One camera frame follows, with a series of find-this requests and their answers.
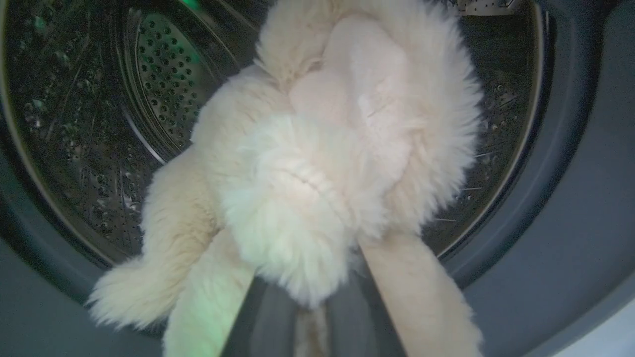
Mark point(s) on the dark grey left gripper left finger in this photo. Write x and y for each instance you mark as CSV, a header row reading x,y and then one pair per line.
x,y
263,327

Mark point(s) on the perforated steel washer drum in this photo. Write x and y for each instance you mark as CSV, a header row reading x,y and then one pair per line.
x,y
99,124

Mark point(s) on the grey rubber door gasket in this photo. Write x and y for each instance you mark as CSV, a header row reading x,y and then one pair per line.
x,y
555,223

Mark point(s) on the cream fluffy plush toy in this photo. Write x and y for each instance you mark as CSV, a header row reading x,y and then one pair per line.
x,y
317,148

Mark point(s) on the white washing machine housing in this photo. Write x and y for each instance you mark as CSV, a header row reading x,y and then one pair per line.
x,y
607,334

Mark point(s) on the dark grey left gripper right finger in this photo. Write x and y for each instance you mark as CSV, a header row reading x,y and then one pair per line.
x,y
362,327

